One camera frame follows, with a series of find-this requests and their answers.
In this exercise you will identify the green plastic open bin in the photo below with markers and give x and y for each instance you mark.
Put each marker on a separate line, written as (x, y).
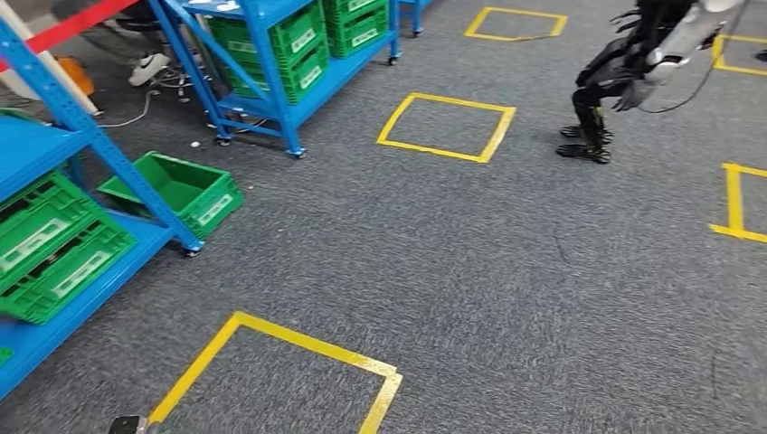
(180, 191)

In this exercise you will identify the orange plastic object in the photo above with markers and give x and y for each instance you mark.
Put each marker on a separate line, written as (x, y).
(78, 75)

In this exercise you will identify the red barrier belt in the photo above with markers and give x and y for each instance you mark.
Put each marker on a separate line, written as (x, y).
(66, 27)

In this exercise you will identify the black humanoid's grey hand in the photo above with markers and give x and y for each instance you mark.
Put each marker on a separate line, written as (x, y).
(635, 96)

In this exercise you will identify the black humanoid robot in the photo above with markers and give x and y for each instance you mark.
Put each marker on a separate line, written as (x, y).
(593, 90)

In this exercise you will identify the blue metal shelf rack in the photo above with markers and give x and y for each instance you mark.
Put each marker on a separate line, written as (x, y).
(30, 150)
(269, 60)
(416, 15)

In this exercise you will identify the person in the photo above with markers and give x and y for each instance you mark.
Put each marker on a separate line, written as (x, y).
(150, 67)

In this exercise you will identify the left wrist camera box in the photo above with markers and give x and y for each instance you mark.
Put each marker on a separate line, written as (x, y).
(123, 426)

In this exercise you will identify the yellow floor tape square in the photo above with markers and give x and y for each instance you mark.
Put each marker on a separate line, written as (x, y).
(299, 341)

